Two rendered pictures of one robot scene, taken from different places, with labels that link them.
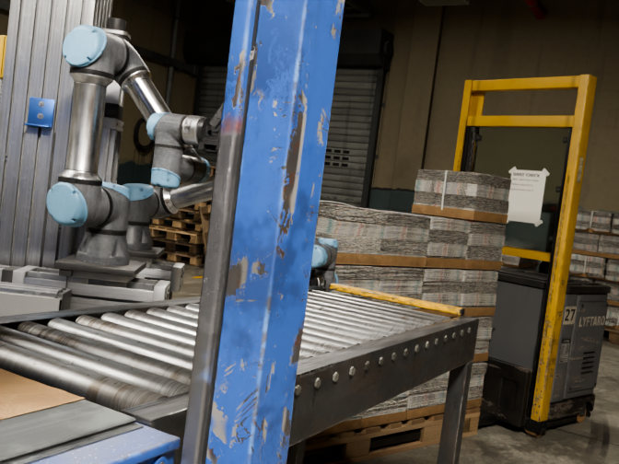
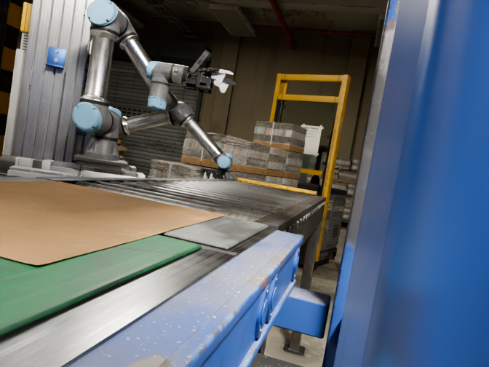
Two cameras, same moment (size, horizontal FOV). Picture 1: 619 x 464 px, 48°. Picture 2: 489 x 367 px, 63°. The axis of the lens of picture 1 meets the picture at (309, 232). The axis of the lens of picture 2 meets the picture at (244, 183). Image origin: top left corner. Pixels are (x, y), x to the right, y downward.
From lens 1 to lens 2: 0.47 m
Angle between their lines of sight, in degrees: 15
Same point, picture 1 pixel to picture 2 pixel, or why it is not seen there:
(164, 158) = (158, 90)
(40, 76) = (56, 33)
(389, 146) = (207, 115)
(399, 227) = (255, 151)
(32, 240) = (47, 143)
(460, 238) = (282, 160)
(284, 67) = not seen: outside the picture
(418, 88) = not seen: hidden behind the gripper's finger
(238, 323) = not seen: hidden behind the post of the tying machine
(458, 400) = (315, 242)
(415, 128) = (223, 105)
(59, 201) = (82, 114)
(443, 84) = (239, 81)
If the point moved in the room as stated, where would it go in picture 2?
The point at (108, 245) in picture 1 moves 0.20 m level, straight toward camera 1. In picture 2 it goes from (108, 146) to (118, 149)
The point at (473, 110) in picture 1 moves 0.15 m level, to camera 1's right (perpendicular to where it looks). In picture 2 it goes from (281, 90) to (295, 93)
